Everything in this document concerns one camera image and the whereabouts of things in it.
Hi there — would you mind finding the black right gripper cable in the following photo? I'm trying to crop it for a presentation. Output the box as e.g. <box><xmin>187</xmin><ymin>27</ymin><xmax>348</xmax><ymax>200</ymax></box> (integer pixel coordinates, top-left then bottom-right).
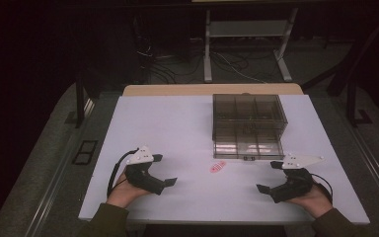
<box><xmin>310</xmin><ymin>173</ymin><xmax>335</xmax><ymax>205</ymax></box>

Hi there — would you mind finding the person's left hand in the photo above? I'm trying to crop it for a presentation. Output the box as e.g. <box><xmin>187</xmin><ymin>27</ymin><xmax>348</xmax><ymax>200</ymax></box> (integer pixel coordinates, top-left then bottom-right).
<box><xmin>106</xmin><ymin>171</ymin><xmax>153</xmax><ymax>209</ymax></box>

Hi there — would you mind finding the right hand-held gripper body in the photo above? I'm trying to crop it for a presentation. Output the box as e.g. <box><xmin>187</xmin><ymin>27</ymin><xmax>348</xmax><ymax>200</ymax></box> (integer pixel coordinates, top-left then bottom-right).
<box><xmin>268</xmin><ymin>153</ymin><xmax>326</xmax><ymax>204</ymax></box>

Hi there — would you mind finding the white metal stand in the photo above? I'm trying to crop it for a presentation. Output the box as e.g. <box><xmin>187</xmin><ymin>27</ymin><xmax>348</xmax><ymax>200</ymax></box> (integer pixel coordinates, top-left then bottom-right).
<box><xmin>202</xmin><ymin>7</ymin><xmax>299</xmax><ymax>84</ymax></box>

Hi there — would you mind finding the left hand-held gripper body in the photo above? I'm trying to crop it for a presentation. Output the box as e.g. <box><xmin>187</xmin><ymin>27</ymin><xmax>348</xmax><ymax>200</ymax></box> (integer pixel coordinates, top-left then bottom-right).
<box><xmin>124</xmin><ymin>145</ymin><xmax>166</xmax><ymax>197</ymax></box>

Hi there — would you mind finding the metal floor rail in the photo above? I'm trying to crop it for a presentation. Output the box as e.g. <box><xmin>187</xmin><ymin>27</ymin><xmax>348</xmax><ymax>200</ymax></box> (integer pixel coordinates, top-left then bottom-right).
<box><xmin>23</xmin><ymin>98</ymin><xmax>97</xmax><ymax>237</ymax></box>
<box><xmin>350</xmin><ymin>126</ymin><xmax>379</xmax><ymax>213</ymax></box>

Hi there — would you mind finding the tangle of floor cables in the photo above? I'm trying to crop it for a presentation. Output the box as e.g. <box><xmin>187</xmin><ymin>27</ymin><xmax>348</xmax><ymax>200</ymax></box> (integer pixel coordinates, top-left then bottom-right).
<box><xmin>137</xmin><ymin>42</ymin><xmax>277</xmax><ymax>85</ymax></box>

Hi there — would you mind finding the clear compartment storage box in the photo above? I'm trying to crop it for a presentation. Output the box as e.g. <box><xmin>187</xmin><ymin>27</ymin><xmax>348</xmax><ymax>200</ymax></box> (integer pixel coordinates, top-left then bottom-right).
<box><xmin>211</xmin><ymin>93</ymin><xmax>289</xmax><ymax>162</ymax></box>

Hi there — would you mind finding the red striped oval packet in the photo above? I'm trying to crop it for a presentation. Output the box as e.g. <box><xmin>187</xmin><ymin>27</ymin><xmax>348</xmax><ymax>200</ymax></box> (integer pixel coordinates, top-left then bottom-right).
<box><xmin>208</xmin><ymin>160</ymin><xmax>228</xmax><ymax>174</ymax></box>

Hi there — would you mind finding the person's right hand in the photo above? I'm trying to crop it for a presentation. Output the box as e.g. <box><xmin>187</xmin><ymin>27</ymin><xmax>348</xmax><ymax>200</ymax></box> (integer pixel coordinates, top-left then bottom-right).
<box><xmin>288</xmin><ymin>182</ymin><xmax>334</xmax><ymax>219</ymax></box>

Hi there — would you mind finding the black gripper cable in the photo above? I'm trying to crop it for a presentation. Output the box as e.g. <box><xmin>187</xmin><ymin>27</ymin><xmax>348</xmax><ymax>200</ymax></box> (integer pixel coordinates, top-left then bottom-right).
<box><xmin>310</xmin><ymin>173</ymin><xmax>335</xmax><ymax>205</ymax></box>
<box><xmin>106</xmin><ymin>148</ymin><xmax>140</xmax><ymax>198</ymax></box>

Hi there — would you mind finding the wooden table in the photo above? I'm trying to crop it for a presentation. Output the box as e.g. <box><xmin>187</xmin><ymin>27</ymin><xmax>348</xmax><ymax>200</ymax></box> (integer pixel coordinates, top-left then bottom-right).
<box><xmin>121</xmin><ymin>82</ymin><xmax>306</xmax><ymax>98</ymax></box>

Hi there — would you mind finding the black metal stand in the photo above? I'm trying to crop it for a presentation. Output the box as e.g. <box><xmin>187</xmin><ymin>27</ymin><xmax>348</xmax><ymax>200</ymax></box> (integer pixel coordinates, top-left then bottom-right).
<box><xmin>345</xmin><ymin>73</ymin><xmax>373</xmax><ymax>128</ymax></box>
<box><xmin>66</xmin><ymin>72</ymin><xmax>96</xmax><ymax>129</ymax></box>

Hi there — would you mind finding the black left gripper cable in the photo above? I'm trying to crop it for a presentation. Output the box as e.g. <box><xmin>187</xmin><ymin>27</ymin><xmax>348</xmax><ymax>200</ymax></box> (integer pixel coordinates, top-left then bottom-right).
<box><xmin>106</xmin><ymin>148</ymin><xmax>140</xmax><ymax>198</ymax></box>

